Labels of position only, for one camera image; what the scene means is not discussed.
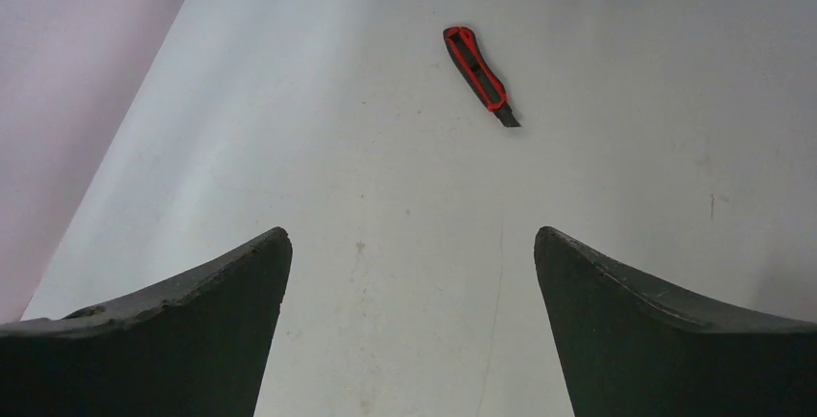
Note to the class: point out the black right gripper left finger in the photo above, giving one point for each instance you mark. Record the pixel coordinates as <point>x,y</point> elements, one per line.
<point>195,344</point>

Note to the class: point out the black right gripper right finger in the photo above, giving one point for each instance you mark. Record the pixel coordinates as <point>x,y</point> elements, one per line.
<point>633,344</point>

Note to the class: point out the red black utility knife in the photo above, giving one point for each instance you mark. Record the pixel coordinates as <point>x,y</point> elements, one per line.
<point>464,51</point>

